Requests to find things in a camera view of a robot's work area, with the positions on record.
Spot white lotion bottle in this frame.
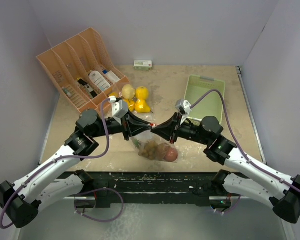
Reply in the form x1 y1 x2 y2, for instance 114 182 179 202
89 70 111 92

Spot clear zip bag yellow food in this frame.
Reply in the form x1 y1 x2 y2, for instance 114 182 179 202
107 82 155 122

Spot clear zip bag brown food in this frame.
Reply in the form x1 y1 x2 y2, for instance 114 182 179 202
131 130 179 163

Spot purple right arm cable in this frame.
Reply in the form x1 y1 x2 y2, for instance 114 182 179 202
189 89 300 197

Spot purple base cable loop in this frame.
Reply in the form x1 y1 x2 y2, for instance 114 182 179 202
73 186 126 222

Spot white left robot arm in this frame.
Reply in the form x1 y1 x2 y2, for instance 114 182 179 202
0 109 152 230

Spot yellow fake pear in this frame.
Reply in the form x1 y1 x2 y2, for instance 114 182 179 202
135 99 152 113

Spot pink plastic file organizer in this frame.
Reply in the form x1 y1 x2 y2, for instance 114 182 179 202
37 27 130 113

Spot small clear vial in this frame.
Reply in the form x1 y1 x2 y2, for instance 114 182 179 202
62 86 72 98

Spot beige fake potato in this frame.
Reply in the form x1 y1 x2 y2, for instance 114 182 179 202
121 84 136 100

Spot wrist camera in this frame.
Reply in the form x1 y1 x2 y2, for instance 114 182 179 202
175 99 192 121
108 96 129 125

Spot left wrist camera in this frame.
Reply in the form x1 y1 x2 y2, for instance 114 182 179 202
108 96 129 125

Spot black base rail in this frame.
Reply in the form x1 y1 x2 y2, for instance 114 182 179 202
52 171 241 208

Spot fake brown grape bunch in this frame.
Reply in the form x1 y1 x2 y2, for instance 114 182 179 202
138 140 159 160

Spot yellow fake food wedge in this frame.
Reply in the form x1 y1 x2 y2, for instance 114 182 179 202
108 92 119 98

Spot white blue cap tube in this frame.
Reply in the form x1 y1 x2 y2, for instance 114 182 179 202
102 69 121 84

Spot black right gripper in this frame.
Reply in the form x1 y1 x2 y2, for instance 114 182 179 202
151 111 211 145

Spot red fake apple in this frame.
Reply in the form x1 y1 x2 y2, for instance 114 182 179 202
164 147 178 162

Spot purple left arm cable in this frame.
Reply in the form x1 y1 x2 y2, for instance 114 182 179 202
0 97 116 230

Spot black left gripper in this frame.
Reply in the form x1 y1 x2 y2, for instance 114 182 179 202
90 107 152 141

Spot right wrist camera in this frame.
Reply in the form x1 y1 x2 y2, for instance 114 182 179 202
175 99 192 121

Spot brown fake kiwi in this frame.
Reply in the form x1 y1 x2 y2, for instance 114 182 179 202
156 143 171 160

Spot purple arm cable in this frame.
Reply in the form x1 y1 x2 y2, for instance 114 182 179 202
0 97 116 230
189 89 300 197

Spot black yellow tool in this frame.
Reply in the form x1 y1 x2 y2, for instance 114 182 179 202
77 78 98 99

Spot small green white box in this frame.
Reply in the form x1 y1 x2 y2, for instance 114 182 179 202
133 60 153 71

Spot yellow fake pepper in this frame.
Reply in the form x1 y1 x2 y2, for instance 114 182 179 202
124 99 136 112

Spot green perforated plastic basket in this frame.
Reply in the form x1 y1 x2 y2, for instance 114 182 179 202
184 74 226 125

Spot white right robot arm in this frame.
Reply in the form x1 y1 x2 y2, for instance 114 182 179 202
151 113 300 224

